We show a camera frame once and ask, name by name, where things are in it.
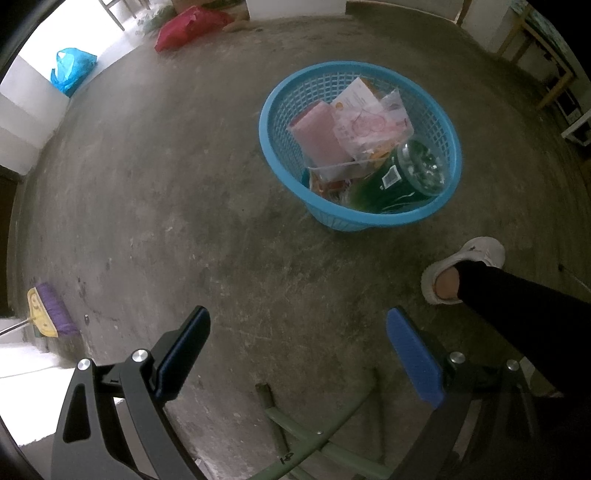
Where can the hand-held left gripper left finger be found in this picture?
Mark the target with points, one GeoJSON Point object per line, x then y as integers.
{"type": "Point", "coordinates": [184, 350]}

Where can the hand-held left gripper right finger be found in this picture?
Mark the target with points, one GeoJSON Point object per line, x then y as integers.
{"type": "Point", "coordinates": [415, 364]}

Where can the green plastic bottle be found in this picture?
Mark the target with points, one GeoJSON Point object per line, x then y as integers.
{"type": "Point", "coordinates": [392, 184]}

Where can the clear pink-printed plastic bag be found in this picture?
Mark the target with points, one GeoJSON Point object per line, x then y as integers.
{"type": "Point", "coordinates": [369, 127]}

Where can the pink patterned packet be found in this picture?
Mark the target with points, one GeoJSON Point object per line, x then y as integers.
{"type": "Point", "coordinates": [318, 134]}

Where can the blue plastic mesh basket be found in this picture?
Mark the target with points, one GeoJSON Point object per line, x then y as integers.
{"type": "Point", "coordinates": [295, 97]}

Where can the person's black trouser leg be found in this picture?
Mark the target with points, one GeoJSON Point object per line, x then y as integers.
{"type": "Point", "coordinates": [531, 314]}

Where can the white sneaker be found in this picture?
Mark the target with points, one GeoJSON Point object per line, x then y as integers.
{"type": "Point", "coordinates": [480, 251]}

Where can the purple yellow broom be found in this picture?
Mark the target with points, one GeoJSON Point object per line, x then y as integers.
{"type": "Point", "coordinates": [51, 309]}

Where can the white framed desk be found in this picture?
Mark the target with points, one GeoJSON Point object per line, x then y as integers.
{"type": "Point", "coordinates": [579, 131]}

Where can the blue plastic bag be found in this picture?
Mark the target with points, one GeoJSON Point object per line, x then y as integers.
{"type": "Point", "coordinates": [71, 69]}

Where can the wooden shelf rack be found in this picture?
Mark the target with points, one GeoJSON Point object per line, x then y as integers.
{"type": "Point", "coordinates": [556, 90]}

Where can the red plastic bag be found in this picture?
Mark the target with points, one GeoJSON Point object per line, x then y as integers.
{"type": "Point", "coordinates": [184, 27]}

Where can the pale green bundle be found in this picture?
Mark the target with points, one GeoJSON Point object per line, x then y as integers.
{"type": "Point", "coordinates": [157, 18]}

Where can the wooden stool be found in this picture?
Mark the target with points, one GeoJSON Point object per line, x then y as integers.
{"type": "Point", "coordinates": [115, 11]}

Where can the white printed plastic bag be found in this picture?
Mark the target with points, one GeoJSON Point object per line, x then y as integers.
{"type": "Point", "coordinates": [549, 32]}

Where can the green metal stool frame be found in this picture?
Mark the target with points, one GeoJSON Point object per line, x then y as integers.
{"type": "Point", "coordinates": [300, 450]}

